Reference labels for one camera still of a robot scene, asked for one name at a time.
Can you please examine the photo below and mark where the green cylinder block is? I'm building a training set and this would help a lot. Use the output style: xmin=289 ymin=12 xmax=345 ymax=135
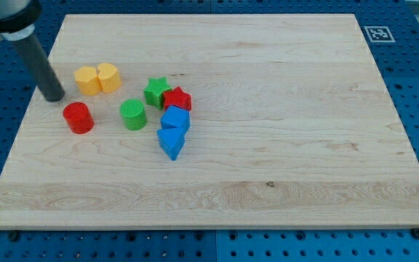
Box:
xmin=119 ymin=99 xmax=147 ymax=130

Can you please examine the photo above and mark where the red cylinder block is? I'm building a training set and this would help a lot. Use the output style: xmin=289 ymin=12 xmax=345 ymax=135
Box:
xmin=63 ymin=102 xmax=95 ymax=134

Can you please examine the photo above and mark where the black bolt front left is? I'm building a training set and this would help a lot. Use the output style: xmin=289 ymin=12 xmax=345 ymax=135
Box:
xmin=7 ymin=231 xmax=20 ymax=242

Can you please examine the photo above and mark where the white fiducial marker tag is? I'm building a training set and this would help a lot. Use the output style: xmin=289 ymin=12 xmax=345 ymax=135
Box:
xmin=364 ymin=25 xmax=395 ymax=43

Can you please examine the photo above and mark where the blue cube block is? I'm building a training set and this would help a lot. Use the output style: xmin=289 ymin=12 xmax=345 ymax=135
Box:
xmin=161 ymin=106 xmax=190 ymax=132

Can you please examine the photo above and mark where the black bolt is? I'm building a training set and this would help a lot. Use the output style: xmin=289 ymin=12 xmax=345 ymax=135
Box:
xmin=7 ymin=231 xmax=20 ymax=242
xmin=410 ymin=228 xmax=419 ymax=239

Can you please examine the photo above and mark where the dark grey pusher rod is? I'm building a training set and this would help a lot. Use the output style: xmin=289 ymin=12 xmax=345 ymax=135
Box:
xmin=12 ymin=33 xmax=65 ymax=102

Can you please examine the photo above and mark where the red star block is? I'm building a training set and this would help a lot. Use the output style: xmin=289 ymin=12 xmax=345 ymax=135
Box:
xmin=163 ymin=87 xmax=192 ymax=111

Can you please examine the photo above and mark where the yellow hexagon block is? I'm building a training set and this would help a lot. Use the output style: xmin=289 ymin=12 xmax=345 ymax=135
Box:
xmin=74 ymin=66 xmax=102 ymax=96

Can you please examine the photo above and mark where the green star block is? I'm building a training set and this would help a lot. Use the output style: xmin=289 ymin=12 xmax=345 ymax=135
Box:
xmin=143 ymin=76 xmax=172 ymax=110

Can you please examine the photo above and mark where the blue triangle block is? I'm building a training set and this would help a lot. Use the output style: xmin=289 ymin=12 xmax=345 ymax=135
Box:
xmin=157 ymin=127 xmax=185 ymax=161

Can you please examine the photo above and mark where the light wooden board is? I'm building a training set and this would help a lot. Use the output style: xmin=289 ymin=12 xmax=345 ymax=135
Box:
xmin=0 ymin=14 xmax=419 ymax=231

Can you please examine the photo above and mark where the black bolt front right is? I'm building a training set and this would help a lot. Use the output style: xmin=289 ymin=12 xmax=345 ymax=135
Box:
xmin=410 ymin=228 xmax=419 ymax=239

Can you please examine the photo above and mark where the yellow heart block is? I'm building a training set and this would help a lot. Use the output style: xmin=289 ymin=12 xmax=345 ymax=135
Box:
xmin=97 ymin=63 xmax=122 ymax=93

